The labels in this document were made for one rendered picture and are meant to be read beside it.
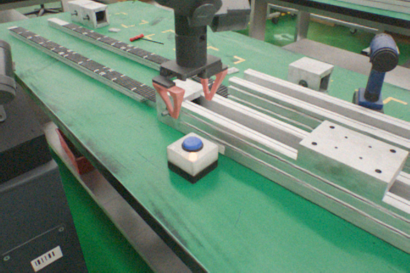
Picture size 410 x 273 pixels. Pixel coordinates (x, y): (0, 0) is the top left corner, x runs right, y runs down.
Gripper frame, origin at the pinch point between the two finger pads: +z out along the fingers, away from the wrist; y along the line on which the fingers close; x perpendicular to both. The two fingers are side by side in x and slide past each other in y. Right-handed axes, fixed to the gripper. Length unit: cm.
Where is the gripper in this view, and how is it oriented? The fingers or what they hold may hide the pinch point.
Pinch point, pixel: (191, 105)
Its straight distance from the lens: 68.1
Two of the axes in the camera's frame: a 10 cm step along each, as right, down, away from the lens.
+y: 6.8, -3.8, 6.2
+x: -7.3, -3.6, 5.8
